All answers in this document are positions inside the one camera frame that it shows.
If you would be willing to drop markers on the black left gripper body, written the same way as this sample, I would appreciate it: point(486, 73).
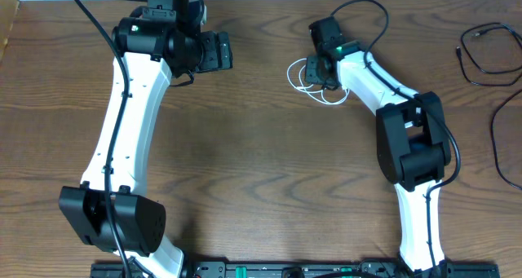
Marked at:
point(220, 50)

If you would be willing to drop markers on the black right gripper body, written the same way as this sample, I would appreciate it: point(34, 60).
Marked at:
point(313, 73)

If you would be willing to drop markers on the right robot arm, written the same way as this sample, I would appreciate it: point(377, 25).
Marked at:
point(411, 146)

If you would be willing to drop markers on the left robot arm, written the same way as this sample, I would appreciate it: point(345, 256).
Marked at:
point(159, 45)

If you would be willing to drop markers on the cardboard panel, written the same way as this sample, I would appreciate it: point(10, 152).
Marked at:
point(8, 12)

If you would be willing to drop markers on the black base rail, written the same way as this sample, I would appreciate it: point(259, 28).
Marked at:
point(375, 268)

